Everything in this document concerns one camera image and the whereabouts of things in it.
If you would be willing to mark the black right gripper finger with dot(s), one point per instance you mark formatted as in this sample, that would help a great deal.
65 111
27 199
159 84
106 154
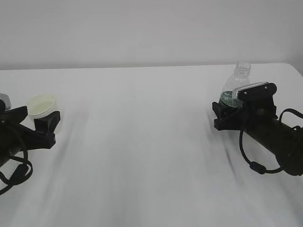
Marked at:
221 111

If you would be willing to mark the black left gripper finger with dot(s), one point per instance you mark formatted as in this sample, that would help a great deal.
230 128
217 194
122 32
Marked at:
14 115
47 125

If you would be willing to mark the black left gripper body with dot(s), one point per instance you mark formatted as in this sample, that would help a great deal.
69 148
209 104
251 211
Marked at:
11 132

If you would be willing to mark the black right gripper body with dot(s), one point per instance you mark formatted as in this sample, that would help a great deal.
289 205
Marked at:
239 117

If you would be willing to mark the white paper cup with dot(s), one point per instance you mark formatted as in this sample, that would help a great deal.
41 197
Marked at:
41 106

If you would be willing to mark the clear green-label water bottle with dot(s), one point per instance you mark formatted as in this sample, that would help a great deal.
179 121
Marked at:
239 78

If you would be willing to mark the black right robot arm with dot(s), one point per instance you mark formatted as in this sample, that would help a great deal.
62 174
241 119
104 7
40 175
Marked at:
285 142

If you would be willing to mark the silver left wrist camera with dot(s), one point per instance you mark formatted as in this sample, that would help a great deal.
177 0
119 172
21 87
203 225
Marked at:
6 100

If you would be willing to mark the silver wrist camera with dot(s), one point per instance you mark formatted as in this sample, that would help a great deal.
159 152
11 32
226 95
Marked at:
6 100
254 92

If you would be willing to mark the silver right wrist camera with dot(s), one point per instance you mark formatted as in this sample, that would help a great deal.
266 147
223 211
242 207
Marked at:
254 92

